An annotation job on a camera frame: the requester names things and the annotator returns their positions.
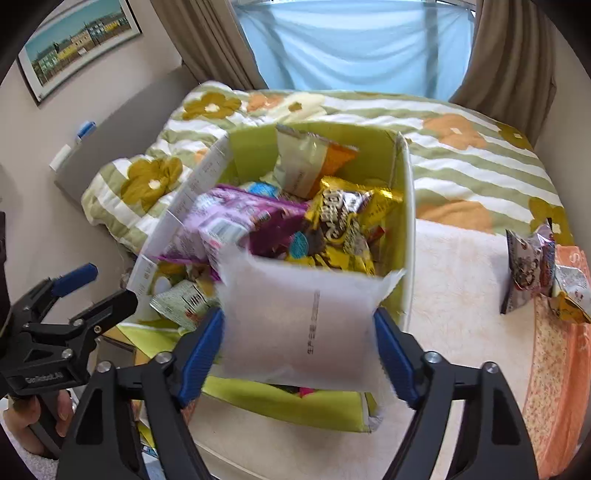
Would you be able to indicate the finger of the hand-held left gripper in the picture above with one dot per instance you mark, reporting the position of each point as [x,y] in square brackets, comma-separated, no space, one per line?
[111,309]
[76,276]

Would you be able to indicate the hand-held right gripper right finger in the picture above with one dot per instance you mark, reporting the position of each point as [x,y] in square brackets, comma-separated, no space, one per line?
[397,360]

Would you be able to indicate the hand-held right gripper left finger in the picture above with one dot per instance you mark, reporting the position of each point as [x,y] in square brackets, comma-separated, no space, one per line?
[203,355]

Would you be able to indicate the pink snack packet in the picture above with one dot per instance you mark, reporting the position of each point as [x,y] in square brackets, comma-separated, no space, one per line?
[307,392]

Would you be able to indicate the green cardboard box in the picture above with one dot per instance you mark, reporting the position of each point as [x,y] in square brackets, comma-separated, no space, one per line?
[395,258]

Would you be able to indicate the purple snack packet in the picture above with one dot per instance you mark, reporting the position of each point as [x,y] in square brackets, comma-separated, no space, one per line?
[221,217]

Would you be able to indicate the gold brown snack packet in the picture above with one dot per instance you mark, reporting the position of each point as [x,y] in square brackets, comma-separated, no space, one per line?
[341,217]

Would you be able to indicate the blue cream snack packet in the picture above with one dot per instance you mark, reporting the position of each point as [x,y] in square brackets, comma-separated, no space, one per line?
[263,189]

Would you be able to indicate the cream orange snack packet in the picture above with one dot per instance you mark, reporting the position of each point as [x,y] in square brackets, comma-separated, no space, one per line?
[300,161]

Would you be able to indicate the person's left forearm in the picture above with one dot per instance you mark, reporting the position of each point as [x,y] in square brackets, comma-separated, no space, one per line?
[32,464]

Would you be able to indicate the person's left hand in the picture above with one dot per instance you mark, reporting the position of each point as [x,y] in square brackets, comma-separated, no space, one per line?
[18,417]

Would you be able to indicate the green white snack packet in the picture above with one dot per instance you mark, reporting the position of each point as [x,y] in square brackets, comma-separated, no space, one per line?
[184,300]

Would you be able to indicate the cream orange tablecloth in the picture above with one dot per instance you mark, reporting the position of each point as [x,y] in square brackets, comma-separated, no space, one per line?
[461,300]

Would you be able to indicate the small blue white object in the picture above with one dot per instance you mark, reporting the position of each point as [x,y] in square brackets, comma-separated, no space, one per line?
[86,128]

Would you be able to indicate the cartoon print snack packet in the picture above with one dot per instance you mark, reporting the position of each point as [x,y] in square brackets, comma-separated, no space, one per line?
[526,272]

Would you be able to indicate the grey headboard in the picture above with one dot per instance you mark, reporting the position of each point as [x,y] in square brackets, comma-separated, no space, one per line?
[134,115]

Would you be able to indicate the yellow snack packet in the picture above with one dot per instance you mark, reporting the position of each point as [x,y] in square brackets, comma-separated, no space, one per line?
[572,300]

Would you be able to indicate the floral striped blanket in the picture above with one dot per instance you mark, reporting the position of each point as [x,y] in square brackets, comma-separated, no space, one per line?
[461,161]

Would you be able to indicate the brown curtain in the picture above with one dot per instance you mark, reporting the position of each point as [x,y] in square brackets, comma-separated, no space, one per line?
[217,41]
[508,69]

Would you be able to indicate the blue sheer curtain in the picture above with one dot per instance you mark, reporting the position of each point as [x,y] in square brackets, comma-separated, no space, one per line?
[351,46]

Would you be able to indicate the framed wall picture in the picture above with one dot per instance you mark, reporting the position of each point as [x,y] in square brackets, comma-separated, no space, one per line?
[74,41]

